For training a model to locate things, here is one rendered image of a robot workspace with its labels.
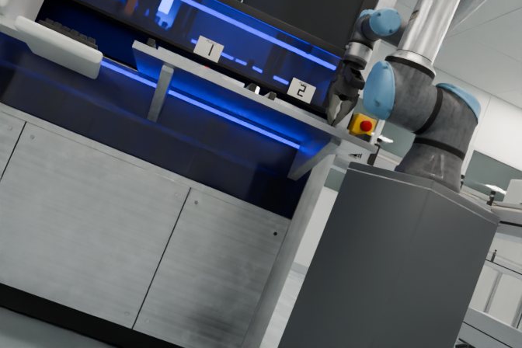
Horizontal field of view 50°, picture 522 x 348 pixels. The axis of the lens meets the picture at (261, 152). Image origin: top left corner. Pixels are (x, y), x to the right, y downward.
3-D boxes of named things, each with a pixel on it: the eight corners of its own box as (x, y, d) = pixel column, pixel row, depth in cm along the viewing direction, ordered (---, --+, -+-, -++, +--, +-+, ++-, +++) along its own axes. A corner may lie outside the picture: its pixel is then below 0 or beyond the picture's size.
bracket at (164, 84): (147, 118, 181) (162, 81, 182) (155, 122, 181) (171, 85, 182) (144, 109, 147) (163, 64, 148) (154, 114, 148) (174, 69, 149)
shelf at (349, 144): (138, 74, 188) (140, 69, 188) (325, 154, 199) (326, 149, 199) (131, 46, 141) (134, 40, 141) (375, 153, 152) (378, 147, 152)
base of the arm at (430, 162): (471, 205, 124) (486, 164, 125) (429, 182, 116) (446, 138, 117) (419, 191, 137) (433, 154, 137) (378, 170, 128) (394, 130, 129)
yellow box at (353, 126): (344, 132, 199) (352, 113, 200) (362, 140, 200) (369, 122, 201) (351, 131, 192) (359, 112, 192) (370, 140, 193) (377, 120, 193)
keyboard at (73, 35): (48, 47, 165) (51, 40, 166) (93, 67, 169) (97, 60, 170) (36, 23, 127) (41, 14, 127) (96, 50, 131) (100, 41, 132)
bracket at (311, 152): (287, 177, 189) (301, 141, 190) (294, 180, 189) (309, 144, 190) (314, 181, 155) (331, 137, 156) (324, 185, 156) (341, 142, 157)
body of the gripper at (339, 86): (346, 105, 172) (360, 68, 173) (356, 102, 163) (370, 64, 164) (324, 95, 171) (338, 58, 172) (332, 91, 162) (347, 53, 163)
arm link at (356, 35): (367, 5, 163) (356, 12, 172) (354, 39, 162) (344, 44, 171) (391, 16, 165) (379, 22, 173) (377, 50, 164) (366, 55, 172)
